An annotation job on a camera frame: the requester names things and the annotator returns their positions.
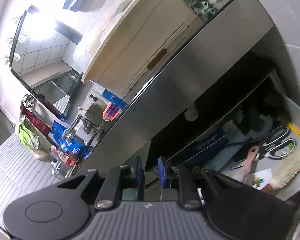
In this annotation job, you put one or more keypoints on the wall mirror black frame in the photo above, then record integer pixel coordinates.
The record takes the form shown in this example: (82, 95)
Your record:
(37, 60)

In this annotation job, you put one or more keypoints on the pink handled white brush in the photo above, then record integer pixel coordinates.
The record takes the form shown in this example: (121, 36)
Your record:
(252, 153)

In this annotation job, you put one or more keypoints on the black white scissors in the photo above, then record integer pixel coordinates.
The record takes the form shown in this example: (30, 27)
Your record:
(276, 146)

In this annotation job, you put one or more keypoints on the blue printed plastic bag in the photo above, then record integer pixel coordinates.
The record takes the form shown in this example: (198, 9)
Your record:
(69, 142)

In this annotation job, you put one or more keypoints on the dark blue long box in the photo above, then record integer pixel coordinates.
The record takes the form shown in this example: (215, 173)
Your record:
(211, 146)

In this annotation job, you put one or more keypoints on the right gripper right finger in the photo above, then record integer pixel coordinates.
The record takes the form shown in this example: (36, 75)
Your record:
(179, 178)

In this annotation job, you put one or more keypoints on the green cloth by bin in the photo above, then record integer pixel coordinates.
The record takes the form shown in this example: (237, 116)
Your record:
(203, 8)

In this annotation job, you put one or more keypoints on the white plastic hook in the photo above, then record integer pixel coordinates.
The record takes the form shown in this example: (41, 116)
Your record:
(191, 113)

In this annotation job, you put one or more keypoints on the chrome faucet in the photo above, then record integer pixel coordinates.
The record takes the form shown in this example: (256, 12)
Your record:
(88, 125)

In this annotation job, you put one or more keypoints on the black drawer with grey interior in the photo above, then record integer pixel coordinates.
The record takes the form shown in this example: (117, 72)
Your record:
(236, 112)

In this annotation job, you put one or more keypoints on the beige plastic storage bin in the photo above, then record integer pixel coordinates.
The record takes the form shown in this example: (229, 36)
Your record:
(131, 39)

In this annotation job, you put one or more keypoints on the cream bristle hairbrush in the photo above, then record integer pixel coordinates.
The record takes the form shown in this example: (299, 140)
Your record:
(286, 171)

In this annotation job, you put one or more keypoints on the dark red hanging cloth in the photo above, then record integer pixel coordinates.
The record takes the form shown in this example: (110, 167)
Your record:
(27, 106)

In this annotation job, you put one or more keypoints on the red snack package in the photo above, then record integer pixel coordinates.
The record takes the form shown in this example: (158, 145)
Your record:
(57, 154)

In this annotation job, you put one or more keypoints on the purple soap box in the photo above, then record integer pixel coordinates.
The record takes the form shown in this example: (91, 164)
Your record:
(111, 112)

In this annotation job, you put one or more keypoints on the blue tissue box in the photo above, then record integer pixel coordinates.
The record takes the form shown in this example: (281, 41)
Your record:
(118, 102)

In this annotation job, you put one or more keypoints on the light blue hair tool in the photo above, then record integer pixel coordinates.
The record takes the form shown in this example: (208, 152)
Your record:
(221, 159)

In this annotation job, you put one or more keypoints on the black vanity counter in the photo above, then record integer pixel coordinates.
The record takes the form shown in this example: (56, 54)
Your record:
(190, 72)

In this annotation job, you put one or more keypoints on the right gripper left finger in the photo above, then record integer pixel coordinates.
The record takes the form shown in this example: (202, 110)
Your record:
(118, 179)

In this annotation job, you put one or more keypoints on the yellow handled tool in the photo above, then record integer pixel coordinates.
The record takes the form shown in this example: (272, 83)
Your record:
(296, 129)

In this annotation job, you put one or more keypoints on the white card green cross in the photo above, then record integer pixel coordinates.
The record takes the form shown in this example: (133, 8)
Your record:
(260, 179)

